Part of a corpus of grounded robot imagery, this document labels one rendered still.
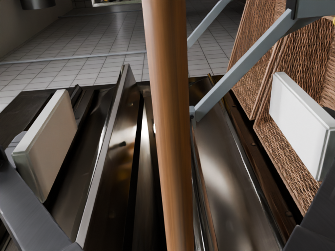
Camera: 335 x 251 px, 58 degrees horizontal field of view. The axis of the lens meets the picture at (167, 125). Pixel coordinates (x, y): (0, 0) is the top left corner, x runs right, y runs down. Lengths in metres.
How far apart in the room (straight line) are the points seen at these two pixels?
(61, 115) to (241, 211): 0.81
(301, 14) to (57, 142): 0.54
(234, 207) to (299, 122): 0.81
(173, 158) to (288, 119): 0.11
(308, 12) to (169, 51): 0.45
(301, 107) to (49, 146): 0.13
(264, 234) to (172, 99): 0.70
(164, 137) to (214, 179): 0.84
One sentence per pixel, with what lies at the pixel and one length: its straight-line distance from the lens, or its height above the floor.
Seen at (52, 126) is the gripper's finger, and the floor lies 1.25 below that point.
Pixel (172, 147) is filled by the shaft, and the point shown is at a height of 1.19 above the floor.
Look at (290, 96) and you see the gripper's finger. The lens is 0.18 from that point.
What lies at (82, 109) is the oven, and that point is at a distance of 1.65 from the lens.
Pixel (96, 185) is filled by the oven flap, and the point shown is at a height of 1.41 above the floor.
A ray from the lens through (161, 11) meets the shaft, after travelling 0.21.
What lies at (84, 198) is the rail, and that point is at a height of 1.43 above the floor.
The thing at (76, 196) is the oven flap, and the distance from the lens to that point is 1.07.
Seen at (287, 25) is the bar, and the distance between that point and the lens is 0.64.
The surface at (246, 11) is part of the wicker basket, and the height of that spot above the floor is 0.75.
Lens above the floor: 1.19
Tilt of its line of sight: 1 degrees up
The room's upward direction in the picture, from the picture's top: 95 degrees counter-clockwise
